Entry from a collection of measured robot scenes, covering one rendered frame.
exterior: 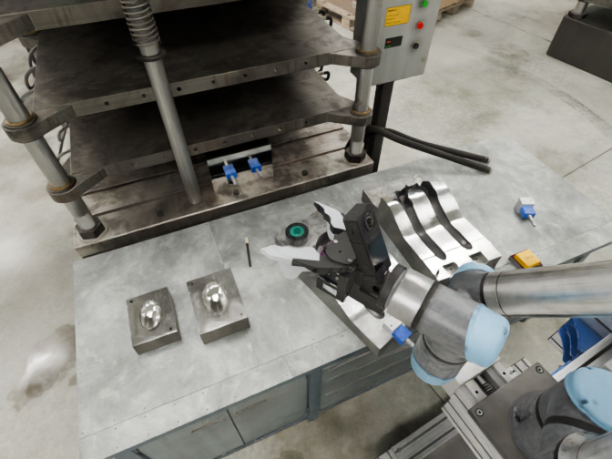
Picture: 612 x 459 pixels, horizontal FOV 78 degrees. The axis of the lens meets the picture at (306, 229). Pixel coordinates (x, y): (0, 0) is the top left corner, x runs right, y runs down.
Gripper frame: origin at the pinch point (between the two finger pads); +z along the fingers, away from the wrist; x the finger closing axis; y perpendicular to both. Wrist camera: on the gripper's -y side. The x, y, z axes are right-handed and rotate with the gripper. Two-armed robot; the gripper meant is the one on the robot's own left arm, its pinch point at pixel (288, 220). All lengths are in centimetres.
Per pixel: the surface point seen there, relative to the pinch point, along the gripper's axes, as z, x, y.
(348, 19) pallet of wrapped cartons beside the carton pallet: 216, 413, 78
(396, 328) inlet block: -19, 33, 54
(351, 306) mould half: -4, 32, 55
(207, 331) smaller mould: 27, 0, 59
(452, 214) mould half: -15, 85, 46
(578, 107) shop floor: -50, 388, 94
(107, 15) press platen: 87, 29, -9
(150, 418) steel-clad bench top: 25, -24, 70
